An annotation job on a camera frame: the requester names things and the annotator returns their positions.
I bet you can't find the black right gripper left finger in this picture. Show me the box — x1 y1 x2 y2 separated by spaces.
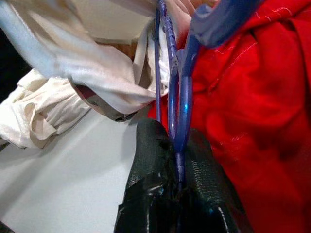
114 118 178 233

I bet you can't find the white shirt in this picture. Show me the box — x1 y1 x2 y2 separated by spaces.
0 69 92 149
0 0 195 122

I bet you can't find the purple plastic hanger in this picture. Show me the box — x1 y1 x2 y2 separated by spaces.
154 0 265 185

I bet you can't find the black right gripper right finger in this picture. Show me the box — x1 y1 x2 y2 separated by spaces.
182 129 253 233

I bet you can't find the red garment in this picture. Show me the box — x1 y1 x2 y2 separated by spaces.
148 0 311 233

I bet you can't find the white table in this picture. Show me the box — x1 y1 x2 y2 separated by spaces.
0 113 151 233

